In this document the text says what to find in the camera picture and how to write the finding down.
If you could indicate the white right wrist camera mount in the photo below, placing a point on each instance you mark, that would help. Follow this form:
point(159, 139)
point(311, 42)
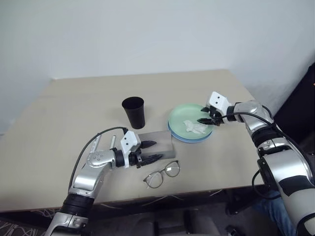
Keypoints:
point(217, 99)

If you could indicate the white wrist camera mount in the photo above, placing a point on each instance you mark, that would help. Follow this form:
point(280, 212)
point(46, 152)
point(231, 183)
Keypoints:
point(217, 99)
point(129, 141)

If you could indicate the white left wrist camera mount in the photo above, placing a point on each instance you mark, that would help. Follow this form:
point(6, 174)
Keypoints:
point(129, 141)

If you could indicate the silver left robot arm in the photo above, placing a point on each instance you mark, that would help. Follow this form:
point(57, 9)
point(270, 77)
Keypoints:
point(86, 177)

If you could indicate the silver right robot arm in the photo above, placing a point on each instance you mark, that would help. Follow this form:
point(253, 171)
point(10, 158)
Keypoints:
point(283, 162)

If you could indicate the translucent grey glasses case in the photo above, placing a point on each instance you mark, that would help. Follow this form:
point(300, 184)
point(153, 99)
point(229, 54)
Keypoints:
point(160, 142)

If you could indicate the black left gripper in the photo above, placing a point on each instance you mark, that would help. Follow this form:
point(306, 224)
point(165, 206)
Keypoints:
point(135, 157)

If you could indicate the light green plate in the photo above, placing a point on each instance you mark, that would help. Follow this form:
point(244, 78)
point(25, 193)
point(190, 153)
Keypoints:
point(182, 118)

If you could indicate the blue jeans leg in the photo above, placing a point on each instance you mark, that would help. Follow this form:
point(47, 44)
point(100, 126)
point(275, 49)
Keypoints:
point(273, 211)

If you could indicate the black cabinet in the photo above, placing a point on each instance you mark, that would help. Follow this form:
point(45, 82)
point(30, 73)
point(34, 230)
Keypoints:
point(297, 108)

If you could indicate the thin-rimmed round eyeglasses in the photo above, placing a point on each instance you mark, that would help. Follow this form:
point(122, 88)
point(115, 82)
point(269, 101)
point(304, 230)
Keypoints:
point(158, 177)

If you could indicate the light blue plate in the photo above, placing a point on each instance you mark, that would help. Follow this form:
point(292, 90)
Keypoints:
point(189, 140)

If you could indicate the black plastic cup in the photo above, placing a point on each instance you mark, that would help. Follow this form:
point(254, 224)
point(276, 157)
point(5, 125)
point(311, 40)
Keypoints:
point(134, 113)

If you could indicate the patterned dark fabric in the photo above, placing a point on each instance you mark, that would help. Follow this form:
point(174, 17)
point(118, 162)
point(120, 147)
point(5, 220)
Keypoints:
point(22, 223)

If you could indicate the crumpled white tissue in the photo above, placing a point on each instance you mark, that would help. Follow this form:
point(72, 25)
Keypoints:
point(194, 127)

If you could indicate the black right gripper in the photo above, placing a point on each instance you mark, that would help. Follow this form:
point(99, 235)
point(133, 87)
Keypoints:
point(215, 115)

